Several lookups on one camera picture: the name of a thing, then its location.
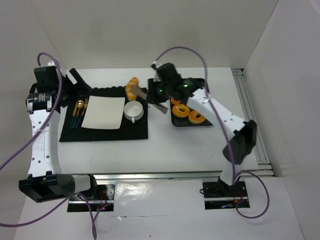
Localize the glazed donut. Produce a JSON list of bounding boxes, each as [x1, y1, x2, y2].
[[172, 104, 190, 118], [188, 110, 206, 125]]

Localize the white square plate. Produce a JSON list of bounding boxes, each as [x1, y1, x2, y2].
[[81, 96, 125, 130]]

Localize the aluminium rail right side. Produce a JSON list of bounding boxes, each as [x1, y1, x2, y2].
[[231, 68, 275, 177]]

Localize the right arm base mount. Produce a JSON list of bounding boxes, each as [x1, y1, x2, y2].
[[199, 181, 250, 210]]

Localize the black placemat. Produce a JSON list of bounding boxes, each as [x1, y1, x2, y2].
[[59, 86, 148, 143]]

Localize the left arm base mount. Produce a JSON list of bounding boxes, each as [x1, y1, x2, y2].
[[67, 181, 116, 213]]

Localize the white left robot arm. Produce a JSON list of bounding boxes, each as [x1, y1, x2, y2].
[[18, 65, 97, 203]]

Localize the orange round bun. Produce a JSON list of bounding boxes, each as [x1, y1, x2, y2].
[[170, 97, 181, 105]]

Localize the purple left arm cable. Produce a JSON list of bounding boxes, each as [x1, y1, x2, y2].
[[0, 51, 106, 240]]

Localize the aluminium rail front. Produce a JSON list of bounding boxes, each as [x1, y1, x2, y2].
[[94, 171, 221, 181]]

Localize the glazed donut right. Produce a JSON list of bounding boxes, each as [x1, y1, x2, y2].
[[188, 110, 206, 125]]

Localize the aluminium rail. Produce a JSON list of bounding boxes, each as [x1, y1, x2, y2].
[[231, 68, 275, 177], [94, 171, 221, 181]]

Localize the glazed donut left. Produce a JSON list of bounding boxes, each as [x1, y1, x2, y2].
[[172, 104, 190, 118]]

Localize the twisted croissant bread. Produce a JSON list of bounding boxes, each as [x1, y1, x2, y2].
[[125, 77, 139, 101]]

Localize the gold teal fork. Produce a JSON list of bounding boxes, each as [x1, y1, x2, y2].
[[73, 98, 89, 129]]

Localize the gold teal spoon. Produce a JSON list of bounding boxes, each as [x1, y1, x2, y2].
[[69, 99, 85, 129]]

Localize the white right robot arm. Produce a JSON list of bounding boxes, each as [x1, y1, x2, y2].
[[125, 62, 257, 191]]

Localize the black baking tray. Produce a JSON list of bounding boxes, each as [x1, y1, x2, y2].
[[170, 78, 213, 127]]

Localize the white soup cup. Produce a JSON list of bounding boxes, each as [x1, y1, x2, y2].
[[123, 100, 144, 124]]

